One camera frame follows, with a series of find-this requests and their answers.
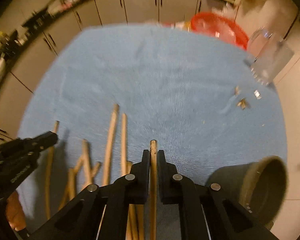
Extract dark cylindrical utensil holder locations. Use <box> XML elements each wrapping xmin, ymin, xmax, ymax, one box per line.
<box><xmin>206</xmin><ymin>155</ymin><xmax>288</xmax><ymax>229</ymax></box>

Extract long wooden chopstick centre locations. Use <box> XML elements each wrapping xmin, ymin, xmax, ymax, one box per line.
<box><xmin>102</xmin><ymin>104</ymin><xmax>119</xmax><ymax>186</ymax></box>

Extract red plastic basket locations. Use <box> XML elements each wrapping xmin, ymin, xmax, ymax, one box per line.
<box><xmin>190</xmin><ymin>12</ymin><xmax>249</xmax><ymax>50</ymax></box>

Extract left hand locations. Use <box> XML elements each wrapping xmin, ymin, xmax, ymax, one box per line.
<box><xmin>6</xmin><ymin>191</ymin><xmax>26</xmax><ymax>231</ymax></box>

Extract blue towel table cover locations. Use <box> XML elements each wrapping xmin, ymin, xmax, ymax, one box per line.
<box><xmin>19</xmin><ymin>24</ymin><xmax>287</xmax><ymax>239</ymax></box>

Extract short crossed wooden chopstick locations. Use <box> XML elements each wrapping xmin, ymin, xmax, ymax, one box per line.
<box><xmin>82</xmin><ymin>139</ymin><xmax>93</xmax><ymax>188</ymax></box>

